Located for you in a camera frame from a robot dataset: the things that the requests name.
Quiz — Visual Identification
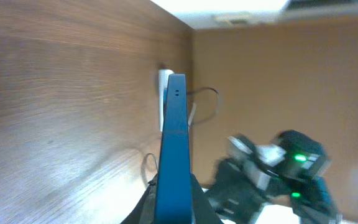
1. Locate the white power strip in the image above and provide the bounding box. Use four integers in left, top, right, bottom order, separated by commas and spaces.
158, 69, 174, 131

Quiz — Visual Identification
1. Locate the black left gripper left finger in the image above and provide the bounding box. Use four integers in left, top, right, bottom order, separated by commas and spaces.
121, 174, 158, 224

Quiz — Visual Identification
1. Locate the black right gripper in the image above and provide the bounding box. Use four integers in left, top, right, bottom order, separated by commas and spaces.
206, 156, 278, 223

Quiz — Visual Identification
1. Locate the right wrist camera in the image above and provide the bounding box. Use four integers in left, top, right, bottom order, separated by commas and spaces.
227, 134, 287, 190

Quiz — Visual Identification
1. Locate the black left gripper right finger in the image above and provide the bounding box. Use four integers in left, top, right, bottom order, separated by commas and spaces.
190, 174, 223, 224

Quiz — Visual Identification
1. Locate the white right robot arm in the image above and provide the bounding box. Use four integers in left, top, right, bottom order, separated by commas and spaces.
206, 130, 342, 224

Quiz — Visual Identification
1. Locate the black charging cable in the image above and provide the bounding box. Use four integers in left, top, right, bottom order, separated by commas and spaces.
140, 86, 223, 187

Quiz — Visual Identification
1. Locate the blue Galaxy smartphone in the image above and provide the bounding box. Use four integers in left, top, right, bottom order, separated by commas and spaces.
154, 74, 193, 223

